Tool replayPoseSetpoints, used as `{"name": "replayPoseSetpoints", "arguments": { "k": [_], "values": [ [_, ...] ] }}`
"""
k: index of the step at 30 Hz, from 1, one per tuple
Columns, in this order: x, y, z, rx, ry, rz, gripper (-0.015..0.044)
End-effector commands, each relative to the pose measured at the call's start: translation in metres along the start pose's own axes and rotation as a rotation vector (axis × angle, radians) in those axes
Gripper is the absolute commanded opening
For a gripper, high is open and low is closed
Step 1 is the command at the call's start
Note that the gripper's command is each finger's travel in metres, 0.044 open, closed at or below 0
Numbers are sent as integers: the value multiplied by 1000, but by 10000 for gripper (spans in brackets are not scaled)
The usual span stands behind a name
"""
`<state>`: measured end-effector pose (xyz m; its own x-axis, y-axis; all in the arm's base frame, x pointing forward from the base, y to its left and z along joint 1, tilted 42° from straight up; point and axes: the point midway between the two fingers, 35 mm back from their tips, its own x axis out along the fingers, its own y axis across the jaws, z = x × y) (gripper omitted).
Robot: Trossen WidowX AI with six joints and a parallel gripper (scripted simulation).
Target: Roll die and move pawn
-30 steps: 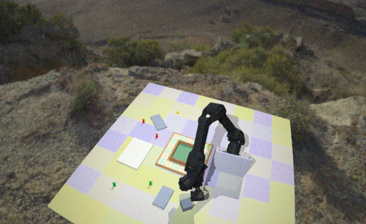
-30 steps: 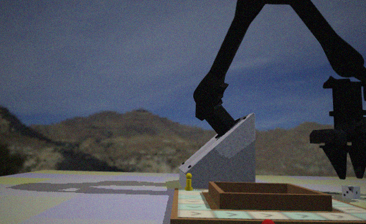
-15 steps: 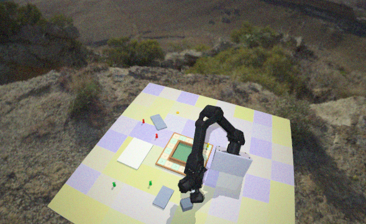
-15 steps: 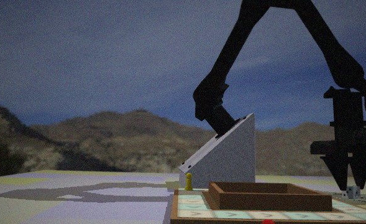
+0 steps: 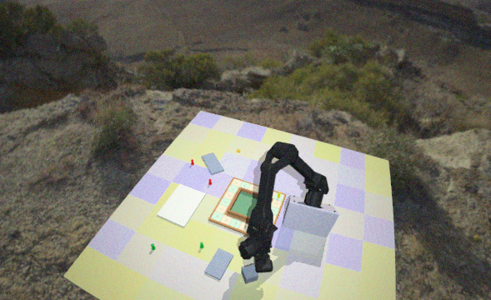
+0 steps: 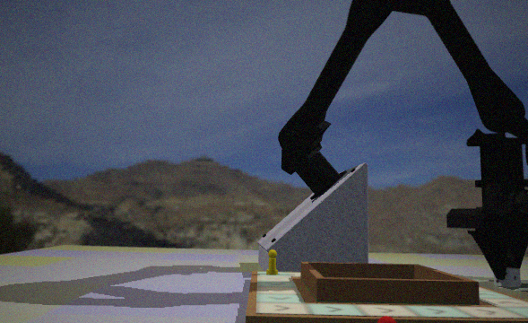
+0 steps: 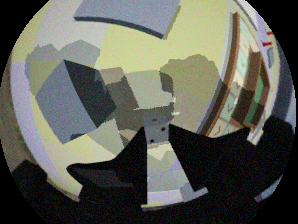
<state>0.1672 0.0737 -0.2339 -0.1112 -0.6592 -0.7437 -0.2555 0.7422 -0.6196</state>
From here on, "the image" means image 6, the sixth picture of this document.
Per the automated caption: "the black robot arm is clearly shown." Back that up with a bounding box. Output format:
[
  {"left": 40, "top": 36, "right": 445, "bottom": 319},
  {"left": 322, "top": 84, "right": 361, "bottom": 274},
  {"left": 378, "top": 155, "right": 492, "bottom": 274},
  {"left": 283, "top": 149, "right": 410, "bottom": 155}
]
[{"left": 278, "top": 0, "right": 528, "bottom": 200}]

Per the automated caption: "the white die with black pips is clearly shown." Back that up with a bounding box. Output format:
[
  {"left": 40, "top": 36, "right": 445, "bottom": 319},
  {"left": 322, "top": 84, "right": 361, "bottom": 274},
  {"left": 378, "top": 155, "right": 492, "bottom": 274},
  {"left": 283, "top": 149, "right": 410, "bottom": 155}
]
[{"left": 494, "top": 267, "right": 521, "bottom": 287}]

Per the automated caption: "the yellow pawn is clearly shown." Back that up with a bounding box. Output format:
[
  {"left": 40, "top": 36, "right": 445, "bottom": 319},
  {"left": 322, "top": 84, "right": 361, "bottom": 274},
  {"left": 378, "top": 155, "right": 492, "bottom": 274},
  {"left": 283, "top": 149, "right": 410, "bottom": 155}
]
[{"left": 266, "top": 249, "right": 278, "bottom": 275}]

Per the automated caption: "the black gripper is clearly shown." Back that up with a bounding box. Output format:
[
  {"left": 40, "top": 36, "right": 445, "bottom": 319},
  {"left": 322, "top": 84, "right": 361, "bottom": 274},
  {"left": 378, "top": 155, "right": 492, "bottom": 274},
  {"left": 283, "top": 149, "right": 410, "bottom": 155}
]
[{"left": 447, "top": 171, "right": 528, "bottom": 280}]

